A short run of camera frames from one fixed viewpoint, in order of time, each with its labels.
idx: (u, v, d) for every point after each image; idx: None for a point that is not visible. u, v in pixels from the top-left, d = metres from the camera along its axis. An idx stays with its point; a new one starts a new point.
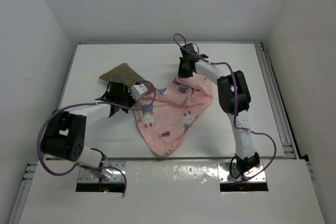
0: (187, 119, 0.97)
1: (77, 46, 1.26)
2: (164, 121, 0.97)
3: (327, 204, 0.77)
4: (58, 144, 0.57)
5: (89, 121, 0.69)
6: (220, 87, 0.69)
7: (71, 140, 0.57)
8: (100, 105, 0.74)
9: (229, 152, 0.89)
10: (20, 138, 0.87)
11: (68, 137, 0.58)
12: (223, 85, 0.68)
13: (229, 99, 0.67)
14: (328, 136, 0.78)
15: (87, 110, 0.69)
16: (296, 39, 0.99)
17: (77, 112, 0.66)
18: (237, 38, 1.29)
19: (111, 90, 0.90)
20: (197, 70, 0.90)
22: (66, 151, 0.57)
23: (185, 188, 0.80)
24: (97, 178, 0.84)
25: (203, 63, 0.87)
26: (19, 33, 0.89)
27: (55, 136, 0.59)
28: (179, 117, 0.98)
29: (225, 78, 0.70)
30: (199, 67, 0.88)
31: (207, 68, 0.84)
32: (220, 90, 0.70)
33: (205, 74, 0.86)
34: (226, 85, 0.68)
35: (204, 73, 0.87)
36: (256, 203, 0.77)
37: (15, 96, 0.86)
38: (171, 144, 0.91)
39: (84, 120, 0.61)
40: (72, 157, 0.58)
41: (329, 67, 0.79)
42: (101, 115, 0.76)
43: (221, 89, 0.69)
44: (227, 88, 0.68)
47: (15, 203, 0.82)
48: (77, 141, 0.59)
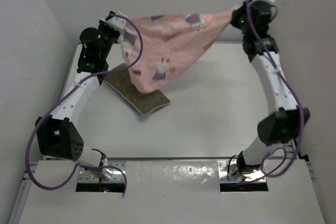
0: (162, 66, 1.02)
1: (77, 46, 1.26)
2: (143, 62, 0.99)
3: (328, 205, 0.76)
4: (58, 150, 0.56)
5: (79, 109, 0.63)
6: (272, 118, 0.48)
7: (67, 146, 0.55)
8: (84, 84, 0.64)
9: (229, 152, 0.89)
10: (20, 138, 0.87)
11: (62, 145, 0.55)
12: (276, 123, 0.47)
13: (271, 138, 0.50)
14: (328, 136, 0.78)
15: (71, 104, 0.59)
16: (296, 39, 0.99)
17: (59, 112, 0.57)
18: (237, 39, 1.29)
19: (86, 50, 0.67)
20: (253, 64, 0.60)
22: (67, 155, 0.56)
23: (185, 187, 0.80)
24: (97, 178, 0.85)
25: (268, 63, 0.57)
26: (19, 32, 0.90)
27: (50, 142, 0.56)
28: (157, 57, 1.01)
29: (284, 113, 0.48)
30: (257, 64, 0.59)
31: (269, 78, 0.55)
32: (270, 120, 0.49)
33: (261, 81, 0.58)
34: (281, 122, 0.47)
35: (260, 77, 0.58)
36: (256, 203, 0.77)
37: (16, 96, 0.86)
38: (136, 107, 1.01)
39: (71, 125, 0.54)
40: (74, 158, 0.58)
41: (329, 67, 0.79)
42: (90, 91, 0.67)
43: (271, 120, 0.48)
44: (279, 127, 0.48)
47: (15, 203, 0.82)
48: (73, 145, 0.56)
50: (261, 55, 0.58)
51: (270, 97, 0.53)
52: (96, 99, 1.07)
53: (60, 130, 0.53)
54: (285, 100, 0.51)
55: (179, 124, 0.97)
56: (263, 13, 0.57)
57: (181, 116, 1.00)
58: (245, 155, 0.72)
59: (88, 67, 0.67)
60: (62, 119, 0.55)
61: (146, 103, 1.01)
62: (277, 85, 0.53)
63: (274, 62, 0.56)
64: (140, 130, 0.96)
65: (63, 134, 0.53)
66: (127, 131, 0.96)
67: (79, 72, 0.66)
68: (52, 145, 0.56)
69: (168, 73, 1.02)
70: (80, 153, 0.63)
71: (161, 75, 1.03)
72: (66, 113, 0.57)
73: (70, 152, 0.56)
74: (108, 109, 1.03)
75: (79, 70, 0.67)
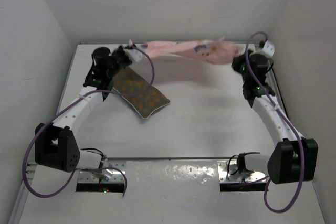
0: (180, 49, 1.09)
1: (77, 46, 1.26)
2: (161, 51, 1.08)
3: (327, 204, 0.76)
4: (53, 159, 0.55)
5: (80, 120, 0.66)
6: (278, 152, 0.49)
7: (63, 156, 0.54)
8: (87, 97, 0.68)
9: (228, 152, 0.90)
10: (20, 139, 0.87)
11: (58, 153, 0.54)
12: (285, 152, 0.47)
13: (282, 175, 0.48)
14: (328, 137, 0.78)
15: (74, 114, 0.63)
16: (296, 39, 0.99)
17: (61, 120, 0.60)
18: (237, 39, 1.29)
19: (97, 66, 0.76)
20: (254, 107, 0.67)
22: (61, 166, 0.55)
23: (185, 187, 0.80)
24: (97, 178, 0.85)
25: (267, 103, 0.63)
26: (19, 33, 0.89)
27: (46, 149, 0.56)
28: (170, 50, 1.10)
29: (289, 143, 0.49)
30: (258, 106, 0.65)
31: (269, 114, 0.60)
32: (276, 155, 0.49)
33: (264, 119, 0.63)
34: (289, 153, 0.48)
35: (263, 117, 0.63)
36: (256, 203, 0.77)
37: (15, 96, 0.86)
38: (137, 109, 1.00)
39: (71, 134, 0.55)
40: (69, 169, 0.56)
41: (329, 67, 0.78)
42: (92, 106, 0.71)
43: (279, 155, 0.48)
44: (287, 160, 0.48)
47: (16, 203, 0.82)
48: (70, 155, 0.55)
50: (260, 98, 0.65)
51: (275, 134, 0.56)
52: None
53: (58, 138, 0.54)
54: (289, 134, 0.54)
55: (179, 124, 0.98)
56: (261, 66, 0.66)
57: (181, 116, 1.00)
58: (248, 159, 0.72)
59: (95, 83, 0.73)
60: (62, 128, 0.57)
61: (145, 106, 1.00)
62: (280, 121, 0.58)
63: (273, 101, 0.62)
64: (140, 130, 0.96)
65: (61, 142, 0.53)
66: (127, 131, 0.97)
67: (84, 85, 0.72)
68: (48, 152, 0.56)
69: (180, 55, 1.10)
70: (74, 168, 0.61)
71: (176, 54, 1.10)
72: (68, 121, 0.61)
73: (65, 162, 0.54)
74: (108, 109, 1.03)
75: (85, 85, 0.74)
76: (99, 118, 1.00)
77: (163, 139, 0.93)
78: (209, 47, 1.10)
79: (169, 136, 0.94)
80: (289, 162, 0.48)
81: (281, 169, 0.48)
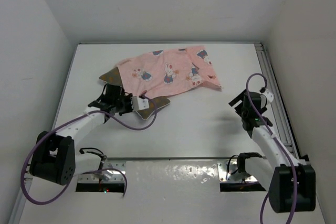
0: (168, 71, 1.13)
1: (77, 46, 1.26)
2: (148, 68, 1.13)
3: (327, 205, 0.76)
4: (49, 170, 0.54)
5: (81, 135, 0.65)
6: (276, 178, 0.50)
7: (61, 167, 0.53)
8: (91, 115, 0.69)
9: (228, 152, 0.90)
10: (20, 138, 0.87)
11: (56, 162, 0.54)
12: (282, 176, 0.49)
13: (282, 200, 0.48)
14: (328, 137, 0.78)
15: (77, 127, 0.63)
16: (296, 40, 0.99)
17: (64, 131, 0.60)
18: (237, 39, 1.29)
19: (108, 92, 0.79)
20: (253, 137, 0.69)
22: (56, 177, 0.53)
23: (185, 187, 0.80)
24: (97, 178, 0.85)
25: (265, 131, 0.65)
26: (19, 32, 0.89)
27: (43, 159, 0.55)
28: (164, 67, 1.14)
29: (286, 167, 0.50)
30: (256, 135, 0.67)
31: (266, 142, 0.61)
32: (275, 181, 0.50)
33: (262, 149, 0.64)
34: (286, 178, 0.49)
35: (261, 146, 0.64)
36: (256, 203, 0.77)
37: (15, 96, 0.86)
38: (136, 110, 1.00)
39: (72, 143, 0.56)
40: (62, 182, 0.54)
41: (329, 68, 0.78)
42: (94, 124, 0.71)
43: (276, 181, 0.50)
44: (285, 185, 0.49)
47: (15, 203, 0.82)
48: (67, 164, 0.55)
50: (258, 128, 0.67)
51: (272, 159, 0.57)
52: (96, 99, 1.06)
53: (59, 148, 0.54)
54: (285, 159, 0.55)
55: (179, 125, 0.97)
56: (254, 98, 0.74)
57: (181, 116, 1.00)
58: (248, 161, 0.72)
59: (99, 105, 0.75)
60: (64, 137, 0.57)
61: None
62: (277, 148, 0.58)
63: (270, 130, 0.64)
64: (139, 130, 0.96)
65: (61, 152, 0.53)
66: (127, 131, 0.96)
67: (89, 105, 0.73)
68: (44, 162, 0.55)
69: (174, 76, 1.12)
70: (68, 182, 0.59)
71: (169, 78, 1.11)
72: (72, 134, 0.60)
73: (61, 172, 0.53)
74: None
75: (90, 104, 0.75)
76: None
77: (163, 139, 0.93)
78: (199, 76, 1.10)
79: (169, 136, 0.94)
80: (286, 185, 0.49)
81: (280, 194, 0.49)
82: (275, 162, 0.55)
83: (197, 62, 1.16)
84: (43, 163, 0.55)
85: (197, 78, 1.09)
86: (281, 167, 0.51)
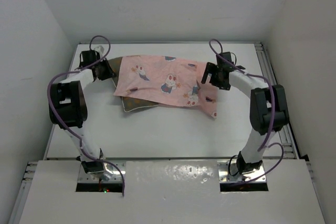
0: (170, 82, 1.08)
1: (77, 46, 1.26)
2: (151, 68, 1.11)
3: (328, 205, 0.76)
4: (66, 110, 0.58)
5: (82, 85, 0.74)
6: (253, 99, 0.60)
7: (77, 102, 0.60)
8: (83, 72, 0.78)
9: (228, 153, 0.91)
10: (20, 138, 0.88)
11: (73, 100, 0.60)
12: (257, 95, 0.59)
13: (260, 116, 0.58)
14: (329, 137, 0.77)
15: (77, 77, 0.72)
16: (296, 39, 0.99)
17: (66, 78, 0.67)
18: (237, 39, 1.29)
19: (84, 59, 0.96)
20: (231, 81, 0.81)
22: (76, 115, 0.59)
23: (185, 188, 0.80)
24: (97, 178, 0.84)
25: (239, 72, 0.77)
26: (19, 33, 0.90)
27: (59, 105, 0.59)
28: (166, 76, 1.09)
29: (261, 89, 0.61)
30: (233, 78, 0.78)
31: (241, 78, 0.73)
32: (252, 103, 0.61)
33: (240, 86, 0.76)
34: (260, 97, 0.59)
35: (238, 84, 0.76)
36: (256, 203, 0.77)
37: (15, 96, 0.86)
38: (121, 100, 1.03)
39: (79, 83, 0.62)
40: (84, 116, 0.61)
41: (330, 68, 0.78)
42: (86, 80, 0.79)
43: (253, 101, 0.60)
44: (261, 102, 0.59)
47: (16, 203, 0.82)
48: (82, 101, 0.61)
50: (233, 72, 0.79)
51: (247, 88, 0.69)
52: (96, 99, 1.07)
53: (70, 85, 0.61)
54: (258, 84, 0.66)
55: (179, 125, 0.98)
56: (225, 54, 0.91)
57: (181, 116, 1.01)
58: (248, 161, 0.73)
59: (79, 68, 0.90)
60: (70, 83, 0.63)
61: (130, 98, 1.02)
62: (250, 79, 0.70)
63: (242, 70, 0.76)
64: (140, 130, 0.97)
65: (74, 90, 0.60)
66: (127, 131, 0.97)
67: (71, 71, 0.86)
68: (61, 106, 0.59)
69: (173, 88, 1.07)
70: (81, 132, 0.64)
71: (168, 89, 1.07)
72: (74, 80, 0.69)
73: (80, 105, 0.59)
74: (108, 109, 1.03)
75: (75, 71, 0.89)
76: (99, 118, 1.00)
77: (162, 139, 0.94)
78: (196, 96, 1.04)
79: (169, 137, 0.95)
80: (263, 102, 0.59)
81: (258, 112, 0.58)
82: (250, 87, 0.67)
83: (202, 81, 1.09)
84: (60, 107, 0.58)
85: (193, 99, 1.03)
86: (256, 89, 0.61)
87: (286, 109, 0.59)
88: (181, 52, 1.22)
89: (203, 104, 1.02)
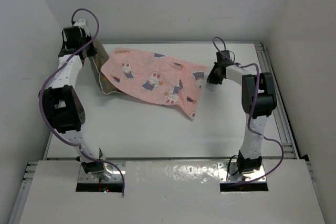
0: (152, 79, 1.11)
1: None
2: (136, 64, 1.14)
3: (328, 205, 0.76)
4: (64, 116, 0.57)
5: (73, 81, 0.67)
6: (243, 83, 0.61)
7: (72, 106, 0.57)
8: (71, 62, 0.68)
9: (228, 152, 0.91)
10: (20, 138, 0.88)
11: (68, 107, 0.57)
12: (247, 80, 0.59)
13: (250, 97, 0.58)
14: (329, 137, 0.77)
15: (66, 75, 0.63)
16: (296, 39, 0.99)
17: (57, 83, 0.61)
18: (237, 39, 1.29)
19: (69, 38, 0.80)
20: (227, 74, 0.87)
22: (74, 120, 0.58)
23: (185, 188, 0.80)
24: (97, 178, 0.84)
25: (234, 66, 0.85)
26: (19, 33, 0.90)
27: (55, 112, 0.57)
28: (150, 74, 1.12)
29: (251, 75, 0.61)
30: (229, 71, 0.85)
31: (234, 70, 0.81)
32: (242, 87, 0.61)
33: (233, 79, 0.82)
34: (249, 82, 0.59)
35: (232, 76, 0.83)
36: (256, 203, 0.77)
37: (15, 96, 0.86)
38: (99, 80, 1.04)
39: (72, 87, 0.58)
40: (81, 120, 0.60)
41: (330, 68, 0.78)
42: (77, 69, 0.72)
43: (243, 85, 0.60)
44: (250, 85, 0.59)
47: (16, 203, 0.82)
48: (77, 105, 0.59)
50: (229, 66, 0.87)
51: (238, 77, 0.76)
52: (96, 99, 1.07)
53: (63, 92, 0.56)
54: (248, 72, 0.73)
55: (179, 125, 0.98)
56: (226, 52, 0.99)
57: (181, 116, 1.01)
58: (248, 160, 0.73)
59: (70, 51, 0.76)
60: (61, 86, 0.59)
61: (109, 82, 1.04)
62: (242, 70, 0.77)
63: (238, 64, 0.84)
64: (140, 130, 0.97)
65: (67, 97, 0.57)
66: (127, 131, 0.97)
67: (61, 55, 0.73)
68: (57, 113, 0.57)
69: (155, 86, 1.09)
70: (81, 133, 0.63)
71: (150, 86, 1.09)
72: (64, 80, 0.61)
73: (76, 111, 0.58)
74: (108, 109, 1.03)
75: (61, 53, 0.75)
76: (99, 118, 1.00)
77: (161, 139, 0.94)
78: (177, 95, 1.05)
79: (169, 137, 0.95)
80: (252, 86, 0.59)
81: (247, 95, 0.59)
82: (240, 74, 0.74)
83: (186, 81, 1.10)
84: (56, 114, 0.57)
85: (173, 97, 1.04)
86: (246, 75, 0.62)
87: (274, 94, 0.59)
88: (181, 53, 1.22)
89: (184, 103, 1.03)
